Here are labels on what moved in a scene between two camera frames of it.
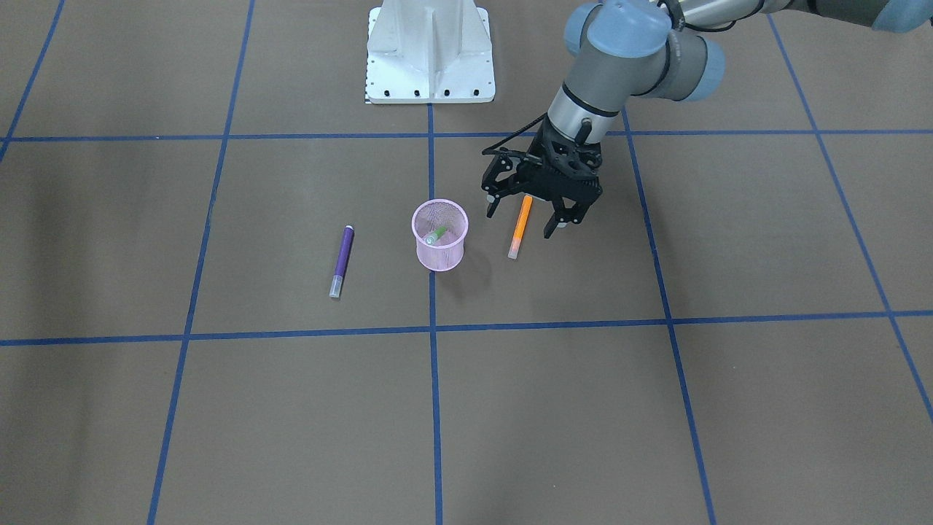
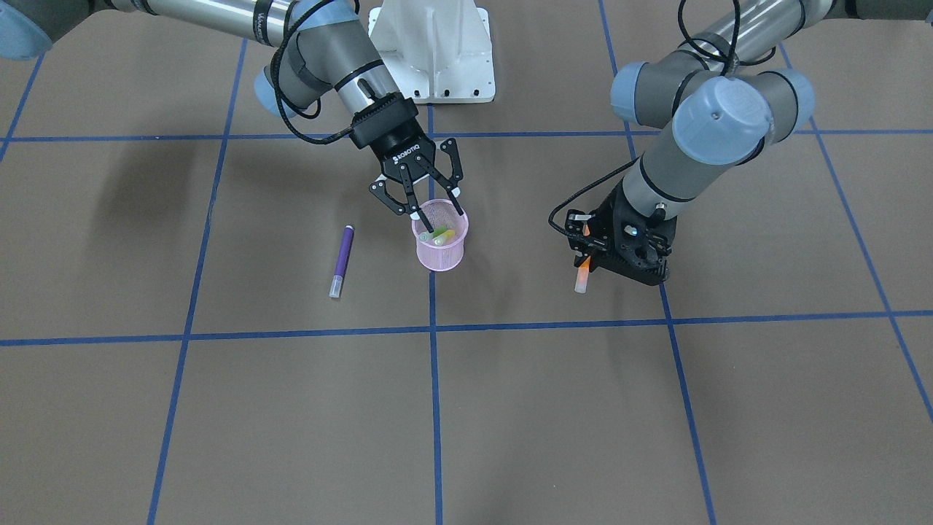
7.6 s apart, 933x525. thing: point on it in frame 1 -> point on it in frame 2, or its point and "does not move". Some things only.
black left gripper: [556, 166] -> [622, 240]
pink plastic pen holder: [439, 227] does not move
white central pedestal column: [429, 52] does not move
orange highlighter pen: [520, 227] -> [582, 279]
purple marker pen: [336, 286] does not move
